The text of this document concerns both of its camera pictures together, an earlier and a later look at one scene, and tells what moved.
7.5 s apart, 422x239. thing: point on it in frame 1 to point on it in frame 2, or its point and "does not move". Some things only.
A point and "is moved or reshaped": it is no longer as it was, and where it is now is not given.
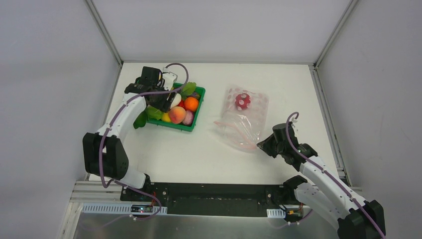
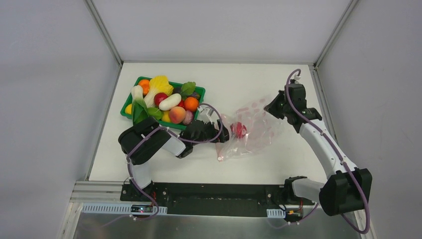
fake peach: [177, 114] does not move
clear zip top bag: [244, 118] is moved or reshaped
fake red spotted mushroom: [242, 101] to [238, 129]
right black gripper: [266, 145] to [275, 105]
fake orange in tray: [190, 103] does not move
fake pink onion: [189, 118] does not move
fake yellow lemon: [165, 117] does not move
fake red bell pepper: [182, 104] does not move
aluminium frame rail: [104, 32] does not move
